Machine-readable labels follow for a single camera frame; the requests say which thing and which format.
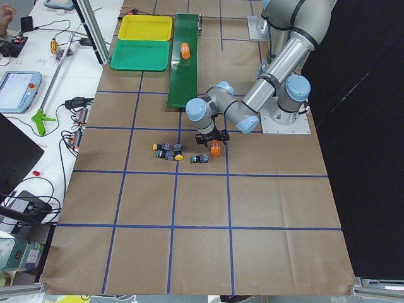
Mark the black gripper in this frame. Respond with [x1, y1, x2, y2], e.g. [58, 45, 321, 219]
[195, 128, 229, 147]

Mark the orange cylinder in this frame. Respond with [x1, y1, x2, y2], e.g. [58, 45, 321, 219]
[210, 140, 222, 157]
[180, 42, 191, 59]

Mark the green mushroom button switch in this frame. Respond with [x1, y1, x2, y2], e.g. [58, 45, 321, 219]
[191, 153, 210, 163]

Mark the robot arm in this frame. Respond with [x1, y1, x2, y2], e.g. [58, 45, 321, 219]
[186, 0, 336, 145]

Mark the person hand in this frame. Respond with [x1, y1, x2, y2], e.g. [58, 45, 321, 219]
[1, 3, 16, 37]

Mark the green conveyor belt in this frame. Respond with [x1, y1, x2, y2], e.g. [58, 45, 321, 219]
[167, 13, 200, 108]

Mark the green plastic tray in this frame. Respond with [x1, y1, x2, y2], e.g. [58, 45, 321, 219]
[110, 40, 170, 71]

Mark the yellow plastic tray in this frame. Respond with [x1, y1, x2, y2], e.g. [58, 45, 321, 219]
[118, 15, 173, 41]

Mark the black power adapter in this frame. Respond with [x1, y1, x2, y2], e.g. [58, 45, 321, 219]
[64, 97, 94, 110]

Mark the green reach grabber tool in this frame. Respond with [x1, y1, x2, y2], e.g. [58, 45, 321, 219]
[31, 33, 75, 136]

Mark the teach pendant tablet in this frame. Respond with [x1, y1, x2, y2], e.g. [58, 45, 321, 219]
[1, 71, 42, 114]

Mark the yellow mushroom button switch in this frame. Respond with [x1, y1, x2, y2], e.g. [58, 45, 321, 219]
[174, 151, 184, 161]

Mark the green push button switch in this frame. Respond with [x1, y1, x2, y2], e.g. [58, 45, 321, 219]
[157, 150, 174, 161]

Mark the yellow push button switch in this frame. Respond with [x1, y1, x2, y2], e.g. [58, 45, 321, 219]
[153, 143, 170, 151]

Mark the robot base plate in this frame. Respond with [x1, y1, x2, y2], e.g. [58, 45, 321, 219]
[260, 104, 311, 135]

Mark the aluminium frame post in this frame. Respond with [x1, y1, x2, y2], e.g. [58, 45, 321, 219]
[72, 0, 110, 66]

